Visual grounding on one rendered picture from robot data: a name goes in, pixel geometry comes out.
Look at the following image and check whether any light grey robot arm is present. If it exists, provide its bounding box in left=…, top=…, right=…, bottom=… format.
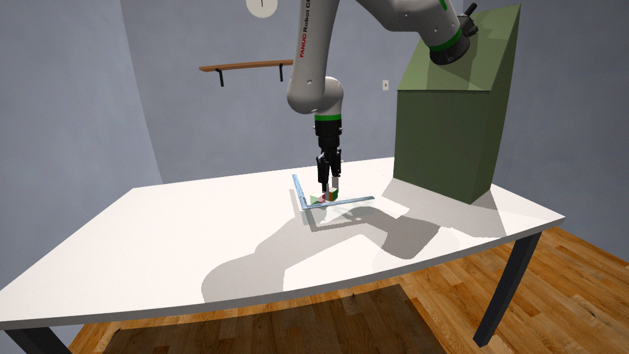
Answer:
left=286, top=0, right=478, bottom=138

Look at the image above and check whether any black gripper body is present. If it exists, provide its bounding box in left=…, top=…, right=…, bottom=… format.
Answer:
left=318, top=136, right=340, bottom=162

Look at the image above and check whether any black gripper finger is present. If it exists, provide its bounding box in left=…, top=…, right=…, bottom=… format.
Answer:
left=316, top=152, right=333, bottom=200
left=330, top=149, right=341, bottom=192

